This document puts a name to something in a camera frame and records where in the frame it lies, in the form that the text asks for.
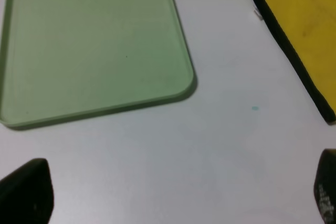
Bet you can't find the light green plastic tray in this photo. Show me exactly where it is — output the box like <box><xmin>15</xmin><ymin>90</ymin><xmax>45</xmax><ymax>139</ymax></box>
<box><xmin>1</xmin><ymin>0</ymin><xmax>196</xmax><ymax>129</ymax></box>

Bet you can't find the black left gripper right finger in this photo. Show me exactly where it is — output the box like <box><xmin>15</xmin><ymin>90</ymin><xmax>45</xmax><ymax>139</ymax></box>
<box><xmin>313</xmin><ymin>149</ymin><xmax>336</xmax><ymax>223</ymax></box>

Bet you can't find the yellow towel with black trim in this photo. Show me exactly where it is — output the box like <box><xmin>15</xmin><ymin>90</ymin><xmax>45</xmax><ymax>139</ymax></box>
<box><xmin>253</xmin><ymin>0</ymin><xmax>335</xmax><ymax>124</ymax></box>

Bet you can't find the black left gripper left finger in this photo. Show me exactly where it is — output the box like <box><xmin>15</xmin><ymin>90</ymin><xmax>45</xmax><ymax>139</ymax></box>
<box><xmin>1</xmin><ymin>158</ymin><xmax>54</xmax><ymax>223</ymax></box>

